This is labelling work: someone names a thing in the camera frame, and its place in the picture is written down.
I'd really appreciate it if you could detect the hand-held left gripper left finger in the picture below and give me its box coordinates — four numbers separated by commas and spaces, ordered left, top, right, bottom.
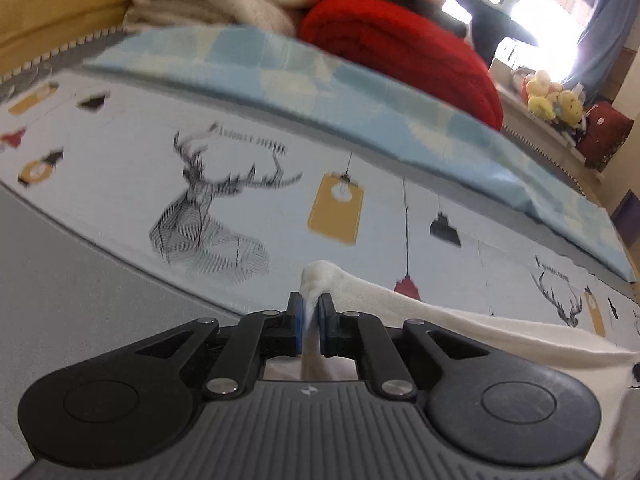
134, 291, 305, 402

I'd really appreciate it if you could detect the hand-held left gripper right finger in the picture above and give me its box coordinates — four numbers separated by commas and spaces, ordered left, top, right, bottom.
318, 292, 485, 402

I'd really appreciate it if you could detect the white small garment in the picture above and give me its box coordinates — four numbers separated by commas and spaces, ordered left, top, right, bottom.
264, 259, 640, 480

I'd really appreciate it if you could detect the light blue patterned quilt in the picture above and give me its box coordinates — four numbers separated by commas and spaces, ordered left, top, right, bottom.
82, 25, 637, 284

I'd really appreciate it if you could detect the printed bed sheet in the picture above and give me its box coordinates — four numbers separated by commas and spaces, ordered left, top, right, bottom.
0, 27, 640, 480

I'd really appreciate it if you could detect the red folded blanket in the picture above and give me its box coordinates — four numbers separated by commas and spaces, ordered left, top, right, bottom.
298, 0, 505, 132

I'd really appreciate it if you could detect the yellow plush toy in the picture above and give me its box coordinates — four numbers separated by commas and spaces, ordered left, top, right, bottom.
524, 71, 557, 121
554, 89, 584, 130

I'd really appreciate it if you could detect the dark cloth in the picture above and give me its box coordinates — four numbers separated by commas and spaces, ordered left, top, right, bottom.
440, 0, 542, 69

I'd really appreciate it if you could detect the dark red bag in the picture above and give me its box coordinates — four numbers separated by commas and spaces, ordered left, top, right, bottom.
576, 101, 635, 172

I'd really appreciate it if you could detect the wooden headboard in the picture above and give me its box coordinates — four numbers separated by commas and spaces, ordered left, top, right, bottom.
0, 0, 135, 80

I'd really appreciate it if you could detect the blue curtain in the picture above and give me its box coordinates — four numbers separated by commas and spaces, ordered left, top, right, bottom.
561, 0, 640, 107

